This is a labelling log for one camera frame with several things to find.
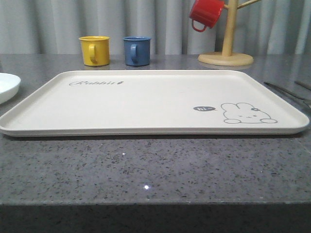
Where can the white round plate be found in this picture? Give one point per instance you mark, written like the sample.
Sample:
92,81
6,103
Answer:
9,86

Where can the silver metal chopstick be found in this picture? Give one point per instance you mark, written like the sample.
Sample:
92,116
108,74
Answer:
305,85

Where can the cream rabbit serving tray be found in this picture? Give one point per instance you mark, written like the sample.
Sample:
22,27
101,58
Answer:
121,102

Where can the blue enamel mug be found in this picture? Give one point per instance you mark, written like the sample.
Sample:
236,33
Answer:
137,50

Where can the yellow enamel mug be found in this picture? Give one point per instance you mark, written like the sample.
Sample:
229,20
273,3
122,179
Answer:
95,50

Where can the wooden mug tree stand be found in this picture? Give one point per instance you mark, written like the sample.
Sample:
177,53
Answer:
227,57

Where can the red enamel mug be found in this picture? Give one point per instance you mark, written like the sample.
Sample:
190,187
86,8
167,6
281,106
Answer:
206,12

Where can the grey pleated curtain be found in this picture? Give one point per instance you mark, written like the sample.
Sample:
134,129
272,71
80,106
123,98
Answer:
54,26

